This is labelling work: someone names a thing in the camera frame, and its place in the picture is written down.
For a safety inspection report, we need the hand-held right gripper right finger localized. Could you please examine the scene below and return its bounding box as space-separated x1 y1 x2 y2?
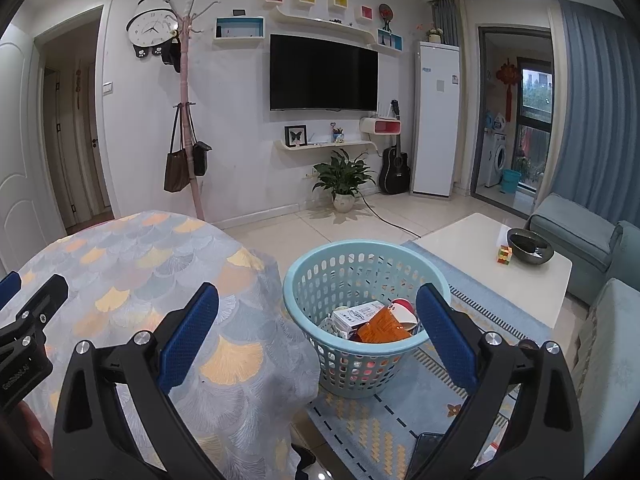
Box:
405 282 586 480

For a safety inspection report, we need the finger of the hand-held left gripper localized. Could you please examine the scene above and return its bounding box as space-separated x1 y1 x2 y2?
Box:
0 274 70 357
0 270 23 312

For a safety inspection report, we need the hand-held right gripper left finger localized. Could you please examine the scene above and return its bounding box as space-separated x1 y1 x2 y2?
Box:
52 281 226 480

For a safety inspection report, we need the red and white cup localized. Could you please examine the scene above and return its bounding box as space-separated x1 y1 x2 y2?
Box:
389 298 421 331

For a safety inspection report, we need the orange snack packet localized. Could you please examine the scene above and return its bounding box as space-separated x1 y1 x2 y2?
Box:
348 306 415 343

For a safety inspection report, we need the white printed paper box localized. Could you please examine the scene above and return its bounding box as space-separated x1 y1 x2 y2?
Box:
331 301 386 341

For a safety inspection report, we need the light blue plastic basket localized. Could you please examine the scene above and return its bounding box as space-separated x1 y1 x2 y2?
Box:
282 240 451 400

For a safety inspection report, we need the white coffee table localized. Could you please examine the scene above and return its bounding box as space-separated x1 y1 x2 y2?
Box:
414 212 573 331

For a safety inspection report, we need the patterned blue rug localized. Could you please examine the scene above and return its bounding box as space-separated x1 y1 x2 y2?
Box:
287 240 553 480

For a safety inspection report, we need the dark metal bowl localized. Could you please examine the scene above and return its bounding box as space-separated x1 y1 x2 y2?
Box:
506 228 555 265

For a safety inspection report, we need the white panel door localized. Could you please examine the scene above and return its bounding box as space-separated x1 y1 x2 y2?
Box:
0 40 41 273

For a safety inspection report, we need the white hallway door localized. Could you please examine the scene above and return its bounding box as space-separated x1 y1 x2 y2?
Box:
75 60 112 216

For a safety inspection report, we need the blue-grey sofa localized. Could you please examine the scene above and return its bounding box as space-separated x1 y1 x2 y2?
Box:
527 192 640 480

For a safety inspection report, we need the brown tote bag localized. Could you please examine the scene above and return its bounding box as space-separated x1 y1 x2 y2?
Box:
164 105 192 193

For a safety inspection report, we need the black acoustic guitar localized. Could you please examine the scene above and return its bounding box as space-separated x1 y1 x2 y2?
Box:
378 100 412 195

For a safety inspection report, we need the small black bag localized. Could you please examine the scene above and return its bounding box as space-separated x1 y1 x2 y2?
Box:
192 141 212 177

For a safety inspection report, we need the white washing machine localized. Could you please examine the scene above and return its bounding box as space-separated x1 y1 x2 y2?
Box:
482 132 510 188

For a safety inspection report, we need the potted green plant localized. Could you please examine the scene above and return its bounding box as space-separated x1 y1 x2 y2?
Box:
312 149 377 212

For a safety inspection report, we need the white standing air conditioner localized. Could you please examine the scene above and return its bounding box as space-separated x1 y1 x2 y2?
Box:
411 41 461 197

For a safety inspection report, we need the pink coat rack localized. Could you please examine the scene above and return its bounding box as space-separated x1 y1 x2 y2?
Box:
165 0 216 222

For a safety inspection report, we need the balcony window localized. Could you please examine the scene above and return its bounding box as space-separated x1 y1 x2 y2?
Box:
515 57 553 181

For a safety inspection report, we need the red knot ornament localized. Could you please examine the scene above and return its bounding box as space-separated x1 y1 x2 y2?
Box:
496 57 518 122

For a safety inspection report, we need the blue curtain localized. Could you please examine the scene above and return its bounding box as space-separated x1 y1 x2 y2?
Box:
547 0 640 226

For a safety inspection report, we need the blue-lined box shelf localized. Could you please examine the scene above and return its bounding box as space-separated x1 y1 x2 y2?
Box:
213 16 265 41

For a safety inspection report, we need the black floor cable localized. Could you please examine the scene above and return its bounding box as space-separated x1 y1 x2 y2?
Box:
357 195 423 238

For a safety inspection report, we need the white and red wall box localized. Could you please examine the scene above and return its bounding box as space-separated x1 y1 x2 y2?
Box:
360 116 402 137

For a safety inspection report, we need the curved white wall shelf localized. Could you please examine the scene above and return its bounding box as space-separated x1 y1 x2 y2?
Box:
273 139 383 153

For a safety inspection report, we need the black wall television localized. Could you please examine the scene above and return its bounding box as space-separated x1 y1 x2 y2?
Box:
270 33 379 112

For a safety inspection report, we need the panda wall clock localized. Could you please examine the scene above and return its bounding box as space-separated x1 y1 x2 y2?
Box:
126 0 181 59

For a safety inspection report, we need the long curved wall shelf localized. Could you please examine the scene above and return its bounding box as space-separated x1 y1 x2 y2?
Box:
276 5 403 53

